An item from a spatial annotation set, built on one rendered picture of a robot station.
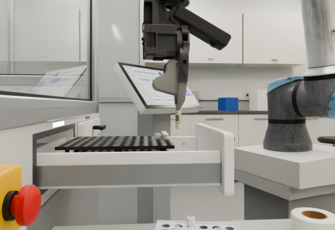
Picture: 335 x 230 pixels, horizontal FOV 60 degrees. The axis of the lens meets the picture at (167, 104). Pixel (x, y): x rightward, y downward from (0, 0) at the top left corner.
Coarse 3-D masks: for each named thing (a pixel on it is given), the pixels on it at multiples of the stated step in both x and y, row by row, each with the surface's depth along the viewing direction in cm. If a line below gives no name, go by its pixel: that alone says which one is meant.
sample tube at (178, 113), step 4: (176, 112) 54; (180, 112) 55; (176, 116) 54; (180, 116) 55; (176, 120) 54; (180, 120) 55; (176, 124) 54; (180, 124) 55; (176, 128) 54; (180, 128) 55
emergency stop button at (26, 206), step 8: (24, 192) 29; (32, 192) 29; (16, 200) 28; (24, 200) 28; (32, 200) 29; (40, 200) 31; (16, 208) 28; (24, 208) 28; (32, 208) 29; (16, 216) 28; (24, 216) 28; (32, 216) 29; (24, 224) 28
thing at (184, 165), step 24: (48, 144) 61; (192, 144) 76; (48, 168) 49; (72, 168) 50; (96, 168) 50; (120, 168) 50; (144, 168) 51; (168, 168) 51; (192, 168) 51; (216, 168) 52
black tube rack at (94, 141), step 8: (96, 136) 71; (104, 136) 71; (112, 136) 71; (120, 136) 71; (128, 136) 72; (136, 136) 72; (144, 136) 72; (152, 136) 71; (64, 144) 58; (72, 144) 58; (80, 144) 57; (88, 144) 57; (96, 144) 57; (104, 144) 57; (112, 144) 57; (120, 144) 57; (128, 144) 57; (136, 144) 57; (144, 144) 57; (152, 144) 57; (160, 144) 58
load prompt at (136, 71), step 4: (132, 68) 154; (136, 68) 156; (136, 72) 153; (140, 72) 156; (144, 72) 159; (148, 72) 162; (152, 72) 165; (156, 72) 169; (160, 72) 172; (152, 76) 162; (156, 76) 165
